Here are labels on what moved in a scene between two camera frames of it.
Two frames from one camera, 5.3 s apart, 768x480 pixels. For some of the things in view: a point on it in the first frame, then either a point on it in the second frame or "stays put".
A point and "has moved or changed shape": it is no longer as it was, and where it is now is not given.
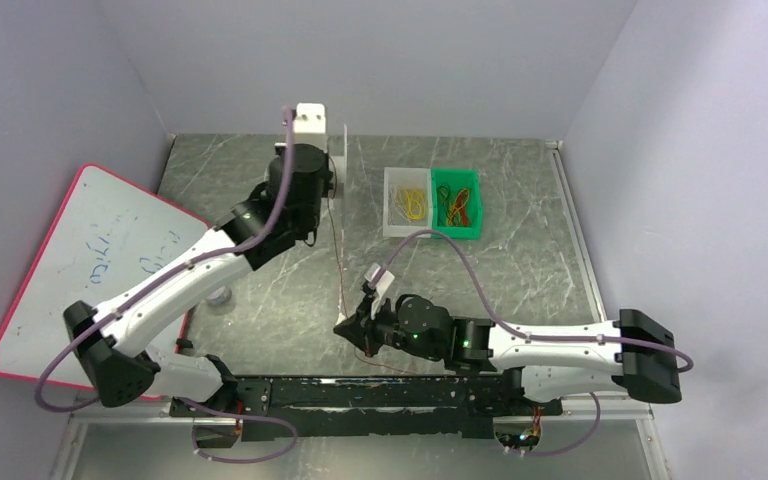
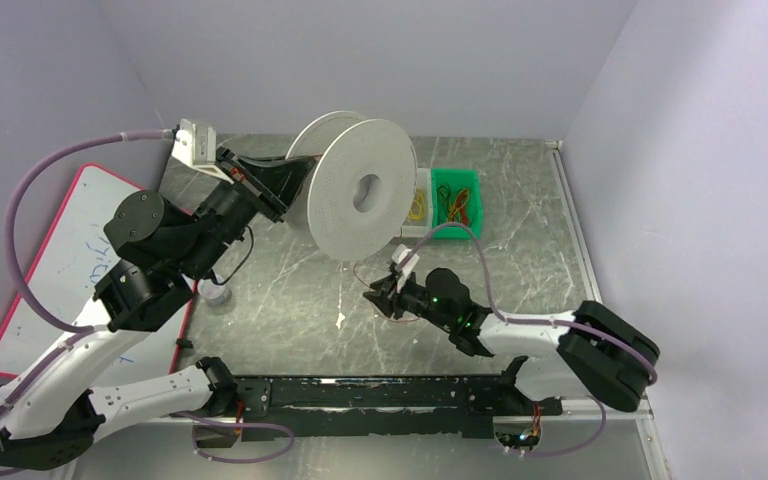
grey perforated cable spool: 336,150 has moved or changed shape
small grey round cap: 220,296 stays put
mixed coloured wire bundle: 453,213 stays put
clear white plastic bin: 407,201 stays put
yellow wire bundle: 415,202 stays put
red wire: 343,297 -> 353,272
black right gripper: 371,324 -> 396,295
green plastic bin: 456,203 stays put
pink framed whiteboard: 105,231 stays put
